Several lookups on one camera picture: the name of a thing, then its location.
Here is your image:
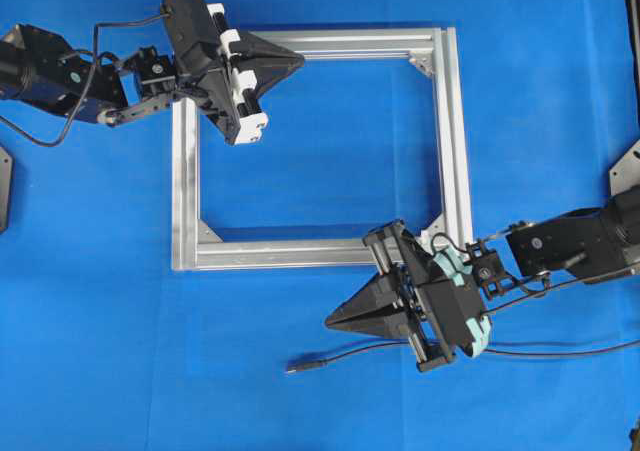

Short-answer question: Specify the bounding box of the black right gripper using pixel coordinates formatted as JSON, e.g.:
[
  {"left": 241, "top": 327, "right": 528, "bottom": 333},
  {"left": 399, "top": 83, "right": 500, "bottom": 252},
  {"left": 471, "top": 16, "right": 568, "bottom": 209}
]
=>
[{"left": 325, "top": 220, "right": 455, "bottom": 373}]

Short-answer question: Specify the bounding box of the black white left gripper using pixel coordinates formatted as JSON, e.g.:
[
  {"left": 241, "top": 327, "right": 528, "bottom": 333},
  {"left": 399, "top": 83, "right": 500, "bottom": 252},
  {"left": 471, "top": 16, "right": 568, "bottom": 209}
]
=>
[{"left": 178, "top": 3, "right": 305, "bottom": 145}]

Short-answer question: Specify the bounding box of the black USB cable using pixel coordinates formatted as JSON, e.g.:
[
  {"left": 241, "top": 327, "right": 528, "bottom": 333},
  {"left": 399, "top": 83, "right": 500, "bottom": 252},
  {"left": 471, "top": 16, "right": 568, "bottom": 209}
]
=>
[{"left": 284, "top": 337, "right": 640, "bottom": 376}]

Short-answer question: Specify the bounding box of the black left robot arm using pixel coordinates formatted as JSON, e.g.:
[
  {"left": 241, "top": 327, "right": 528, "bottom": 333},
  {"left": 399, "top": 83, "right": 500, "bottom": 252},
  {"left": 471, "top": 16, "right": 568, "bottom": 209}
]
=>
[{"left": 1, "top": 3, "right": 305, "bottom": 145}]

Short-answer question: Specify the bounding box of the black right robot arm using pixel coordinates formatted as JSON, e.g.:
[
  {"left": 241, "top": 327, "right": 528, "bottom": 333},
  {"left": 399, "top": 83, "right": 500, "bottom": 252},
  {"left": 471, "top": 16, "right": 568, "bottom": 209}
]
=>
[{"left": 325, "top": 186, "right": 639, "bottom": 372}]

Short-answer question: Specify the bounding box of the black teal right wrist camera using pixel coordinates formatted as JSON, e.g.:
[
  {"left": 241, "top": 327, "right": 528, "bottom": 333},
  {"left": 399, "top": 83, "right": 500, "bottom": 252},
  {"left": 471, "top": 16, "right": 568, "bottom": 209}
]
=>
[{"left": 417, "top": 246, "right": 492, "bottom": 358}]

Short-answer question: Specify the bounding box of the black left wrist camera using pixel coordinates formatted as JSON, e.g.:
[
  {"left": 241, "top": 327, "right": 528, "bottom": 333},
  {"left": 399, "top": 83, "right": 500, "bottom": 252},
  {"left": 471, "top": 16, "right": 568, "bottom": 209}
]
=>
[{"left": 162, "top": 0, "right": 225, "bottom": 83}]

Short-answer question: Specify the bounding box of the black left camera cable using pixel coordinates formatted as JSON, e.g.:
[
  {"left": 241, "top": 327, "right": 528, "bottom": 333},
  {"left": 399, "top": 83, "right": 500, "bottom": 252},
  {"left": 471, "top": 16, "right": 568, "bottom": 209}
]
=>
[{"left": 0, "top": 12, "right": 174, "bottom": 148}]

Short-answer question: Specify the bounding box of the silver aluminium extrusion frame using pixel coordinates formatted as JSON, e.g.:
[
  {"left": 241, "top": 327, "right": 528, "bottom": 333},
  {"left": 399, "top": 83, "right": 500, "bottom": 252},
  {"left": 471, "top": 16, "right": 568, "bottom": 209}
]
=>
[{"left": 171, "top": 27, "right": 473, "bottom": 271}]

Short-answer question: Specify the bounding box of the grey right base plate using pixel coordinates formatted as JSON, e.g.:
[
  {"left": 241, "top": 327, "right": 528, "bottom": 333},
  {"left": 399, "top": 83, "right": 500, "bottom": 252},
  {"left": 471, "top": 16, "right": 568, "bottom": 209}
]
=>
[{"left": 609, "top": 140, "right": 640, "bottom": 197}]

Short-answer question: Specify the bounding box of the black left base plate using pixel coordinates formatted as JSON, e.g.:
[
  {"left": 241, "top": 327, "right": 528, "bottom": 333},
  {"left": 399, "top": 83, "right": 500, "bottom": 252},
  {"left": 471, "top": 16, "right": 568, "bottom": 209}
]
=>
[{"left": 0, "top": 147, "right": 13, "bottom": 233}]

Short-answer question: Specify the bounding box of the black vertical stand post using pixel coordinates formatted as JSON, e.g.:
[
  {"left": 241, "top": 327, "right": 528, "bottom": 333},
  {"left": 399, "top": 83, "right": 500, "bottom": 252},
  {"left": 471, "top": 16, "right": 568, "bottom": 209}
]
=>
[{"left": 625, "top": 0, "right": 640, "bottom": 95}]

